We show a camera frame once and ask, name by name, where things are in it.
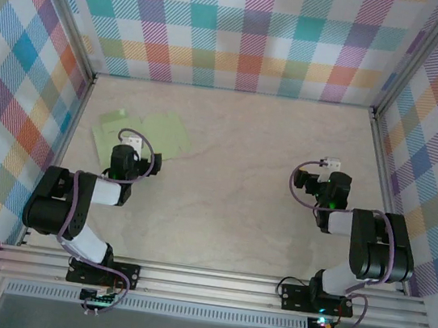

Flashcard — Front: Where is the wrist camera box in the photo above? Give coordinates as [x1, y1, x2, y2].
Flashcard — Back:
[316, 154, 343, 184]
[117, 132, 145, 158]

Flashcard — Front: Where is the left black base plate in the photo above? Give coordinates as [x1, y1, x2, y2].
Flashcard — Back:
[65, 254, 143, 293]

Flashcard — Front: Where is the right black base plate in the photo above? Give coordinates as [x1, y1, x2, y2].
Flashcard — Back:
[278, 280, 357, 321]

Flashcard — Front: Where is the green circuit board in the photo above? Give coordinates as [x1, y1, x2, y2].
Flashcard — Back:
[79, 283, 120, 308]

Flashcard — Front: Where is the slotted grey cable duct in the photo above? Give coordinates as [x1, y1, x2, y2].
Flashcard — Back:
[2, 275, 314, 328]

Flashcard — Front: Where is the aluminium mounting rail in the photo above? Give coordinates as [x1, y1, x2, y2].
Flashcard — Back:
[0, 238, 436, 328]

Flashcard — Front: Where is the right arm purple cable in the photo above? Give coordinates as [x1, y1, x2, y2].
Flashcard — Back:
[268, 156, 410, 328]

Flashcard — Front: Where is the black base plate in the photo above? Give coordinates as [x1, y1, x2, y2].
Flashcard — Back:
[65, 254, 143, 293]
[278, 280, 357, 321]

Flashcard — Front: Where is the round black controller board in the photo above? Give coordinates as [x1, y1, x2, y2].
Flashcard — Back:
[308, 314, 337, 328]

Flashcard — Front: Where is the aluminium frame post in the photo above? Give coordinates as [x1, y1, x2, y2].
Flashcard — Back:
[370, 0, 438, 126]
[9, 0, 109, 85]

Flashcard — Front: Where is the aluminium side rail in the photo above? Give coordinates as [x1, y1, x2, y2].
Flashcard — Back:
[346, 107, 435, 296]
[15, 65, 99, 254]

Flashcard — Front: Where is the green paper box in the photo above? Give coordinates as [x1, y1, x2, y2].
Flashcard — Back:
[87, 101, 196, 178]

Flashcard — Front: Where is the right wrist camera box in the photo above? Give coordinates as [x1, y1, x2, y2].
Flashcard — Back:
[316, 154, 343, 184]

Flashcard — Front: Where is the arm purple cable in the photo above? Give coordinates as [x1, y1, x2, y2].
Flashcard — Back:
[46, 120, 158, 321]
[268, 156, 410, 328]

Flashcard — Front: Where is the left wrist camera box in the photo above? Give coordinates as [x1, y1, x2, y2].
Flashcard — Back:
[117, 132, 145, 158]

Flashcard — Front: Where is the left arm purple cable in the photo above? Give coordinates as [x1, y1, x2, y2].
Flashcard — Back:
[46, 120, 158, 321]

